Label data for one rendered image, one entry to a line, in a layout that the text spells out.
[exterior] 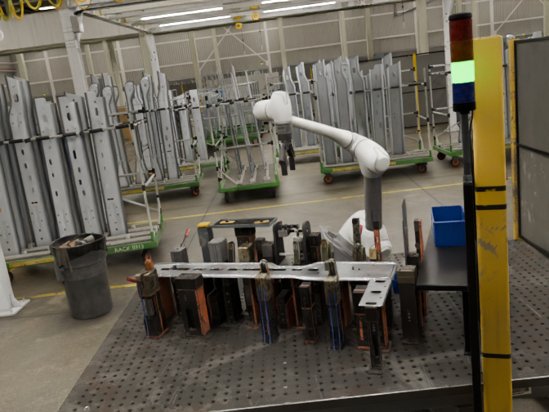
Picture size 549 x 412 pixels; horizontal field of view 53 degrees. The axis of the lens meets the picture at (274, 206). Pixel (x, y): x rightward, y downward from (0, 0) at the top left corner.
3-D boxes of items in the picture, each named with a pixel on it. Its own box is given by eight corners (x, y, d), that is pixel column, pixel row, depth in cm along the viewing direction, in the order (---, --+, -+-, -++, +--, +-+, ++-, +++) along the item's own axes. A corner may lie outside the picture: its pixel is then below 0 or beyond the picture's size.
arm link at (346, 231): (349, 238, 369) (369, 212, 366) (363, 253, 355) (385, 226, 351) (333, 228, 359) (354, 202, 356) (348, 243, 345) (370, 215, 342)
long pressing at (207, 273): (135, 279, 301) (135, 276, 301) (157, 264, 322) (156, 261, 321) (392, 281, 253) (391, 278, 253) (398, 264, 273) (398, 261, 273)
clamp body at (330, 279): (325, 351, 257) (317, 281, 249) (332, 339, 268) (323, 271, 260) (345, 352, 254) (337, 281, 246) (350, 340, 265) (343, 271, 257)
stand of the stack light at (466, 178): (457, 199, 180) (447, 14, 167) (457, 193, 186) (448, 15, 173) (479, 198, 177) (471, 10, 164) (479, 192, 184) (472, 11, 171)
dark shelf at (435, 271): (416, 291, 237) (415, 284, 236) (431, 228, 318) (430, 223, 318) (470, 292, 229) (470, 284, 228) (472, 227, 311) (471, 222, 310)
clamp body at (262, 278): (258, 344, 272) (248, 278, 264) (266, 333, 283) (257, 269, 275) (275, 345, 269) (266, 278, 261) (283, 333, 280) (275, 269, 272)
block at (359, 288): (354, 350, 255) (348, 293, 248) (359, 338, 265) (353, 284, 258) (374, 351, 251) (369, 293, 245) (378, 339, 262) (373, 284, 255)
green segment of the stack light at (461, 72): (451, 83, 171) (450, 63, 170) (452, 82, 178) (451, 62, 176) (475, 81, 169) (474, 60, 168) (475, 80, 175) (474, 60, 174)
